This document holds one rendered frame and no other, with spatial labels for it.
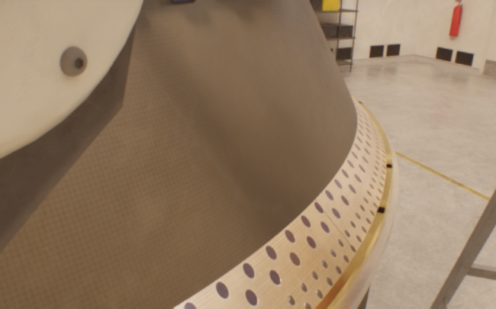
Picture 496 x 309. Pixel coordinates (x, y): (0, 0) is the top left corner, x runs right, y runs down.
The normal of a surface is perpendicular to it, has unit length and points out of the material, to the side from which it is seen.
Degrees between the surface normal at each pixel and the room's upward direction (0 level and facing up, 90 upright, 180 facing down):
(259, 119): 62
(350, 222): 43
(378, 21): 90
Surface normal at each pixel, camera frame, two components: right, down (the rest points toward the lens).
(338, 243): 0.57, -0.51
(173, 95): 0.67, -0.18
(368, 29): 0.44, 0.36
